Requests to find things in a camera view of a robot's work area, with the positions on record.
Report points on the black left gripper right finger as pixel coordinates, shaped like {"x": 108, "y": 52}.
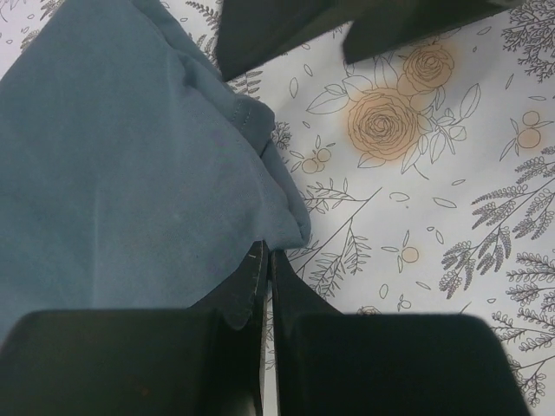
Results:
{"x": 331, "y": 363}

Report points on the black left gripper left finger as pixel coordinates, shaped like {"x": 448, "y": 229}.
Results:
{"x": 203, "y": 360}

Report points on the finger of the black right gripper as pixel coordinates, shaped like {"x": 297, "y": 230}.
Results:
{"x": 385, "y": 25}
{"x": 252, "y": 33}

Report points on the dark teal t shirt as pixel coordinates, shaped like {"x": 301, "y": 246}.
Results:
{"x": 132, "y": 176}

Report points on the floral patterned table mat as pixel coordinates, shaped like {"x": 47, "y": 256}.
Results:
{"x": 428, "y": 173}

